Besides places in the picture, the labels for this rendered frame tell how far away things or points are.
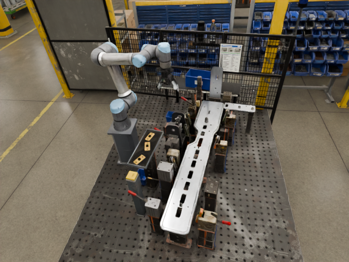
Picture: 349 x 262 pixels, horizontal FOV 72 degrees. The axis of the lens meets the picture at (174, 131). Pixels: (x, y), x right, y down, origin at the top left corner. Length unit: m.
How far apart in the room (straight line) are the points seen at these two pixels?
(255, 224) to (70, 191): 2.18
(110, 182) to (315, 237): 2.02
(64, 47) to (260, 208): 3.67
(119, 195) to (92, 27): 2.68
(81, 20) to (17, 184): 2.41
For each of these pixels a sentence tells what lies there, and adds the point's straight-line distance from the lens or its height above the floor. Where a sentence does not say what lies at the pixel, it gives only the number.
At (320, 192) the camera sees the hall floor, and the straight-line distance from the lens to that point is 3.21.
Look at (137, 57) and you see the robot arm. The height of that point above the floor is 1.77.
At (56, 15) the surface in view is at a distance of 4.24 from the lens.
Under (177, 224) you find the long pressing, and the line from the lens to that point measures 1.56.
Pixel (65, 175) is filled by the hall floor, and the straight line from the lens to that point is 3.43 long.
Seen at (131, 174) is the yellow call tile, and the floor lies 1.16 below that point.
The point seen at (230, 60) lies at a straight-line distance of 2.58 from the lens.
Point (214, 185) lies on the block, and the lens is 1.67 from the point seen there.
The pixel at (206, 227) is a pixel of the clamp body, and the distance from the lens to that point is 1.57.
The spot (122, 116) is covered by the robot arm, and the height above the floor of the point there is 1.24.
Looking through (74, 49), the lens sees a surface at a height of 0.92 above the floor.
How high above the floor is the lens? 2.39
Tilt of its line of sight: 42 degrees down
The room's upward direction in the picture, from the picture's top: 4 degrees counter-clockwise
